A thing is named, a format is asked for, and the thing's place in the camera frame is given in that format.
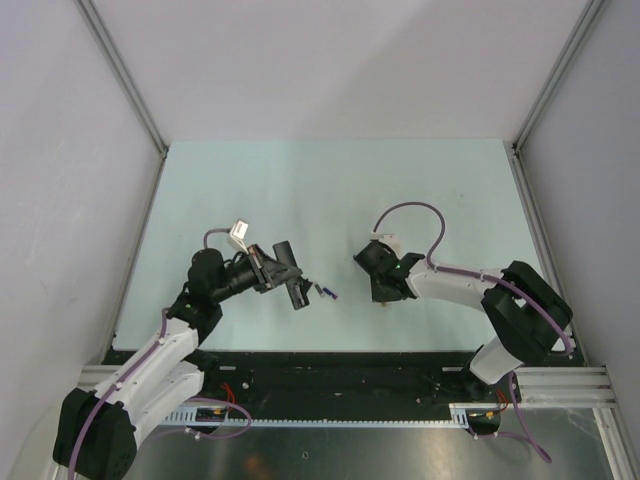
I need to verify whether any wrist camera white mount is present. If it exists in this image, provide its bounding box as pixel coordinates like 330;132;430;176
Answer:
370;232;404;258
228;219;249;254

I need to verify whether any left aluminium frame post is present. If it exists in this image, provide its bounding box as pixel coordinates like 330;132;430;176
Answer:
73;0;168;159

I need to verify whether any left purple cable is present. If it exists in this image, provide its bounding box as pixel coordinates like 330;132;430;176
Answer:
64;225;251;474

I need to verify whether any aluminium frame post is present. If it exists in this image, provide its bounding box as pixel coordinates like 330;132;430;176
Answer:
512;0;609;151
73;0;168;159

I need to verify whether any black silver battery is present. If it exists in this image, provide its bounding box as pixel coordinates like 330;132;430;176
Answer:
314;283;325;298

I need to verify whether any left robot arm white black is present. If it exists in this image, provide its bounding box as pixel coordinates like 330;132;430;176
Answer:
53;241;311;479

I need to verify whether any aluminium cross rail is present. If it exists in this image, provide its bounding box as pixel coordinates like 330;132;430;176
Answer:
93;362;614;409

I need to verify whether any right aluminium frame post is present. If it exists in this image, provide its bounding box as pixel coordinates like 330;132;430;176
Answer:
512;0;609;151

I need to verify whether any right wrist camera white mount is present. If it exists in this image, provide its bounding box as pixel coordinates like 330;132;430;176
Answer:
370;232;404;258

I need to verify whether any grey slotted cable duct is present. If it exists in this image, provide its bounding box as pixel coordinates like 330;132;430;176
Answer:
160;403;500;429

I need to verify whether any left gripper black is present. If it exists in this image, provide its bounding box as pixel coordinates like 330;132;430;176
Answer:
211;243;301;303

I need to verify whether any purple battery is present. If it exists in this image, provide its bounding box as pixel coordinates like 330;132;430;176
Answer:
322;287;338;300

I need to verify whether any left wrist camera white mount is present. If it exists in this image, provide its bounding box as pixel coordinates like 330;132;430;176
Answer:
228;219;249;254

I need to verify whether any black remote control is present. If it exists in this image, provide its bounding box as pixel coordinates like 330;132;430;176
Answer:
273;241;312;310

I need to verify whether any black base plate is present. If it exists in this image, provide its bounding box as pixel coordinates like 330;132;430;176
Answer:
102;349;584;421

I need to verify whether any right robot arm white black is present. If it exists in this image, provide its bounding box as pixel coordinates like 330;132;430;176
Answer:
354;237;573;401

